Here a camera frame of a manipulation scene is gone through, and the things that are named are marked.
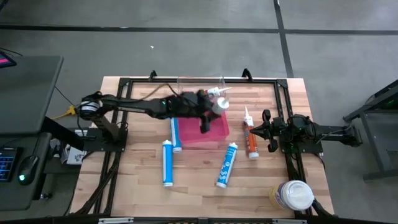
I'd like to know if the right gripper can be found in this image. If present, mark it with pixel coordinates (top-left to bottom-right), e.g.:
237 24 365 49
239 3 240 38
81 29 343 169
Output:
249 108 285 154

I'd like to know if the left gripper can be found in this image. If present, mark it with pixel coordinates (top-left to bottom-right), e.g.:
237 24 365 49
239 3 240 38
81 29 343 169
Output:
174 89 226 134

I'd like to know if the plain blue silicone tube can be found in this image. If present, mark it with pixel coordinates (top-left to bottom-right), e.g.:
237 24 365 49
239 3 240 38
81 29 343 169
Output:
169 117 183 154
161 139 174 187

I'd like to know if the Lysol wipes canister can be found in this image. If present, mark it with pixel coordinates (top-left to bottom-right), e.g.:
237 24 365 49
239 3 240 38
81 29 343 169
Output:
269 179 315 211

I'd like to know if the pink plastic bin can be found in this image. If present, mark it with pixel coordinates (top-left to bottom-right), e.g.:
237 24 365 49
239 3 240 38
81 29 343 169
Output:
177 110 230 149

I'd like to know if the clear plastic bin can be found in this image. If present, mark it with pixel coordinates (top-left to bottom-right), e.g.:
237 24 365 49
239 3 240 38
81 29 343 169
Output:
176 73 227 114

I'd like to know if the blue silicone tube wavy print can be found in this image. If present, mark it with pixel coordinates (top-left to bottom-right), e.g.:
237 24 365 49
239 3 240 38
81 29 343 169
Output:
216 142 239 189

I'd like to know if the grey metal stand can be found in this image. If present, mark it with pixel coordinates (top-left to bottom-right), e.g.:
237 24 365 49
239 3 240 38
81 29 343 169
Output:
343 79 398 182

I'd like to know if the white box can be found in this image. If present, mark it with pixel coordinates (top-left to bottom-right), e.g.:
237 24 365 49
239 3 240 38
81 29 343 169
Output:
60 146 86 166

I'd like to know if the grey desk top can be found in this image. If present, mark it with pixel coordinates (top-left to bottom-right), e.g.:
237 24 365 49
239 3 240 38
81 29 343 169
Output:
0 55 65 135

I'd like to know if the black computer mouse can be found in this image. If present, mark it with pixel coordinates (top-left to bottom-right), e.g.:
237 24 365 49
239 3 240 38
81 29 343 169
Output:
17 154 40 187

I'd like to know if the pink screen monitor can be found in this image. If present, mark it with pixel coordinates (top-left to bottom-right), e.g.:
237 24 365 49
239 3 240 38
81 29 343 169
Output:
0 51 18 68

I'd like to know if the backlit keyboard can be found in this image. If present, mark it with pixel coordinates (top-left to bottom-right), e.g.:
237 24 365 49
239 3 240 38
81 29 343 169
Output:
0 146 18 183

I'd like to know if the black keyboard desk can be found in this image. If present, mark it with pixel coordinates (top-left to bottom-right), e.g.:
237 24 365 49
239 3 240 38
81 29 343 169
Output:
0 132 53 212

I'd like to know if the black aluminium table frame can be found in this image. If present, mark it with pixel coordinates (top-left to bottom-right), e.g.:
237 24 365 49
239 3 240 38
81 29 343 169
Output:
70 68 335 224

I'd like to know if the brown arm cable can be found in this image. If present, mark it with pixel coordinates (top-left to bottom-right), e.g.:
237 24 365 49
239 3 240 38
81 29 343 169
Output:
141 83 183 101

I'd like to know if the silver bracket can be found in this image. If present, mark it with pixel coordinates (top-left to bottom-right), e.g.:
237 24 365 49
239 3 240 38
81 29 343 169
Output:
272 218 308 224
98 217 134 224

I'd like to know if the yellow cable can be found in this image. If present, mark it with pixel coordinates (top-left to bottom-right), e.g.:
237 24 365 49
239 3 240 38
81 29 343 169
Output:
51 105 78 121

